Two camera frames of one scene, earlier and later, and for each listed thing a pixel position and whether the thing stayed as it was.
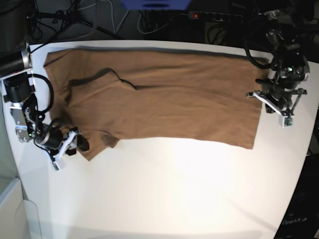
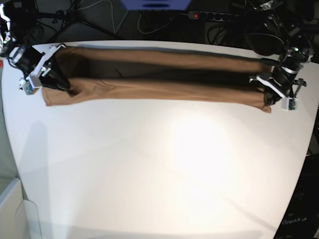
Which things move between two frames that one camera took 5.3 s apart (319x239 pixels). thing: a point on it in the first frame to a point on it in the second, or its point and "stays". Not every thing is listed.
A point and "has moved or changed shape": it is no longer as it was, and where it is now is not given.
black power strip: (215, 16) stays
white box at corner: (19, 217) stays
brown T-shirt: (113, 92) has moved or changed shape
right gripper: (69, 145) to (61, 80)
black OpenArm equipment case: (301, 220) stays
